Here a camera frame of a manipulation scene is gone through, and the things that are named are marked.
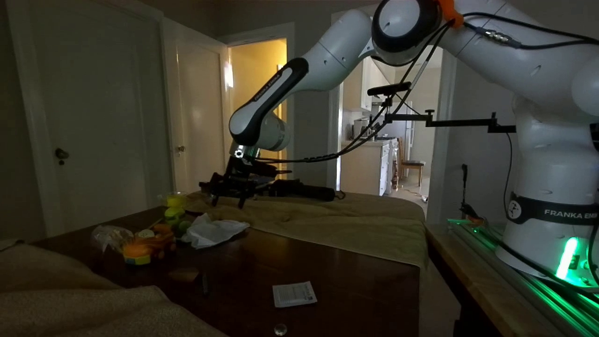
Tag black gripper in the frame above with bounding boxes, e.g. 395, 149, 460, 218
207, 157, 277, 209

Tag white paper towel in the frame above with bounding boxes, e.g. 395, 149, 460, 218
181, 213, 249, 248

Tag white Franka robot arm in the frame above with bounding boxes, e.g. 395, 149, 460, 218
222, 0, 599, 286

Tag yellow green toy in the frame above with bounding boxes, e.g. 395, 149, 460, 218
162, 194, 187, 235

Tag small brown block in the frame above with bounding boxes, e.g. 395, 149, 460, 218
168, 267, 202, 282

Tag white open door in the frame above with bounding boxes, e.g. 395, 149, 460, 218
161, 18, 226, 194

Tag white paper card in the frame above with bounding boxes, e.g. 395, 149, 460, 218
271, 280, 318, 308

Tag clear crumpled plastic bag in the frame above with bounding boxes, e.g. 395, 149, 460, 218
91, 224, 132, 252

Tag white kitchen cabinet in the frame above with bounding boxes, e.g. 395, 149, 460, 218
340, 140, 396, 196

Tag olive green table cloth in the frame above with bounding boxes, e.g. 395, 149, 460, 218
187, 192, 426, 267

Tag white closed door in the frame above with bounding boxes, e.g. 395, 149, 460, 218
5, 0, 170, 235

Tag wooden stool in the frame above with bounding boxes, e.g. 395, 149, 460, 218
400, 160, 424, 186

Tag beige cloth near corner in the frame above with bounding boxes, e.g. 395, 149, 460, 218
0, 243, 226, 337

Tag black camera on boom arm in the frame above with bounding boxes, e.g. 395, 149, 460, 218
366, 82, 516, 132

